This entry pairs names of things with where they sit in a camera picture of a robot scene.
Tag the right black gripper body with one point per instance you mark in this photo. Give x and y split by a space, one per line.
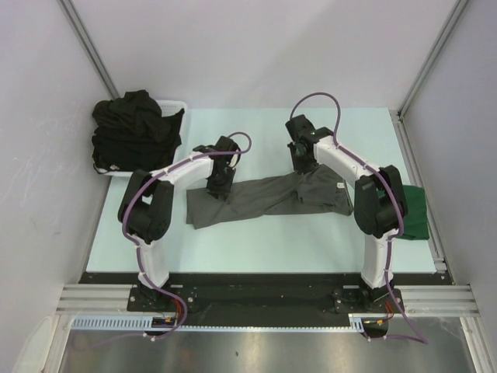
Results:
301 164

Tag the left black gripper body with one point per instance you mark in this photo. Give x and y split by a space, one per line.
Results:
220 184

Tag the grey t shirt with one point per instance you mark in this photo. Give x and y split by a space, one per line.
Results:
320 191

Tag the white plastic basket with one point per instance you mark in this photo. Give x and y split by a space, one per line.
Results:
168 108

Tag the black t shirts pile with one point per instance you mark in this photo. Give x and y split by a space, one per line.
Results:
133 133

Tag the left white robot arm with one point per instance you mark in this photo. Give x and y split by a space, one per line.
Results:
145 211

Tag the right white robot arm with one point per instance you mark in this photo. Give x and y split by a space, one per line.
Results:
379 203

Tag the green folded t shirt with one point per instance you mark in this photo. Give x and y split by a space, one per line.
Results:
416 224

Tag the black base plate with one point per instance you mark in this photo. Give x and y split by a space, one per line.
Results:
260 300

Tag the light blue cable duct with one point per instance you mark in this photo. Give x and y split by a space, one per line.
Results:
156 324

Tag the aluminium frame rail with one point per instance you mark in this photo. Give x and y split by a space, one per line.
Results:
419 301

